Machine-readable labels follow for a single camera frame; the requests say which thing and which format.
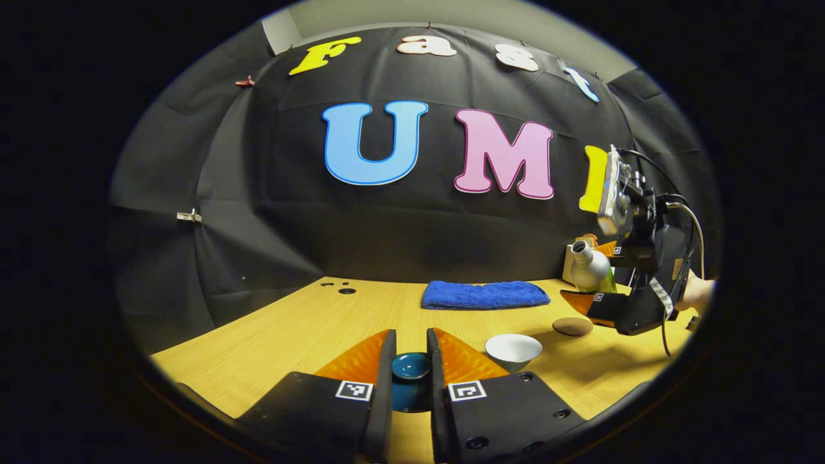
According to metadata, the teal teacup with white inside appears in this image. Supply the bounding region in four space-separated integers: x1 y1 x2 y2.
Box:
485 333 543 373

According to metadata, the blue folded towel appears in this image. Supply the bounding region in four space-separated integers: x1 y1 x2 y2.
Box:
422 280 551 311

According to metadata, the silver water bottle green label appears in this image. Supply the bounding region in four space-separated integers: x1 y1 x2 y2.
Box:
570 240 617 295

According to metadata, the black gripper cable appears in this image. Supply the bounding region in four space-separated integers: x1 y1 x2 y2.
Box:
617 148 707 357

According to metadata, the black backdrop cloth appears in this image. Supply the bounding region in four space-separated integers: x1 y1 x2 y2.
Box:
108 24 721 355

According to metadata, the teal teacup lid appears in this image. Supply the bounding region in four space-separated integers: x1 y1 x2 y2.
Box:
391 353 432 413

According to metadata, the round brown coaster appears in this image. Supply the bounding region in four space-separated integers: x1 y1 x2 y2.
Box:
552 317 594 336

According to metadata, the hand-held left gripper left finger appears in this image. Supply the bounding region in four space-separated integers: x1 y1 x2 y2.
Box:
233 329 398 464

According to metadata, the white toaster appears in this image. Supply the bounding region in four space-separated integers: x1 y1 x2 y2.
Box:
562 245 582 284

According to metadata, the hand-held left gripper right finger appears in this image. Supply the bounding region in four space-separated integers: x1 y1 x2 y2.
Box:
425 327 587 464

